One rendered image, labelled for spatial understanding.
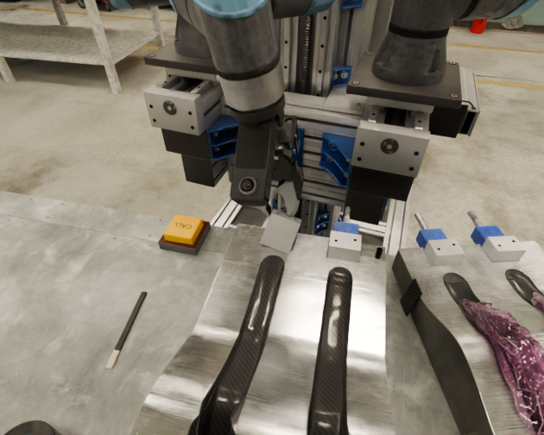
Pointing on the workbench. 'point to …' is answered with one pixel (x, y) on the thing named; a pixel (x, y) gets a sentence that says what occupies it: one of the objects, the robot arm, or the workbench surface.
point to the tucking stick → (125, 331)
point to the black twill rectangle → (410, 297)
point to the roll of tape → (33, 429)
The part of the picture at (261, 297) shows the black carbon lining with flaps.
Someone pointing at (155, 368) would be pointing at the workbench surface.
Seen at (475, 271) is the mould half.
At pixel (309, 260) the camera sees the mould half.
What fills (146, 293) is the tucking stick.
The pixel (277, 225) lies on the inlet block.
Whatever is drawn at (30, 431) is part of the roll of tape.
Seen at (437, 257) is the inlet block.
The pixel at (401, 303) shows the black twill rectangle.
